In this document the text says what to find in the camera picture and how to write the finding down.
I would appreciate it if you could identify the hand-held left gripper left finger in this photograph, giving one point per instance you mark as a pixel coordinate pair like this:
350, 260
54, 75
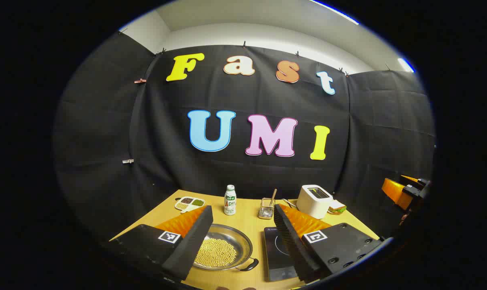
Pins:
191, 245

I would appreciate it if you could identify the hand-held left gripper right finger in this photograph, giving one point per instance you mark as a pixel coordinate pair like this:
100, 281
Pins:
291, 245

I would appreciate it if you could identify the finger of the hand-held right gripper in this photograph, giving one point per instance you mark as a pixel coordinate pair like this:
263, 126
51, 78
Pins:
409, 178
394, 191

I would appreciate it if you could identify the black induction cooktop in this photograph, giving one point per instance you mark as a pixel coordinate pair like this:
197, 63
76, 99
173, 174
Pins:
276, 257

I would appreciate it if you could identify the pile of yellow soybeans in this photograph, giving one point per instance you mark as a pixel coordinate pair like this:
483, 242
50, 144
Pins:
217, 253

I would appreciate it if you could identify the white divided dish of beans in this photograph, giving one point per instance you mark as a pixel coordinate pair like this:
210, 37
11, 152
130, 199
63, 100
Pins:
189, 203

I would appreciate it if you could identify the white toaster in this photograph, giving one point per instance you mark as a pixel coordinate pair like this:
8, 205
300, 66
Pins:
311, 205

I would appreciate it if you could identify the white drink bottle green label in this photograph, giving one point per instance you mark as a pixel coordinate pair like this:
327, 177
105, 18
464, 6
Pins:
230, 203

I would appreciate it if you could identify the sandwich on plate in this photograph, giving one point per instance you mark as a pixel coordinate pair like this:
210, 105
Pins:
337, 207

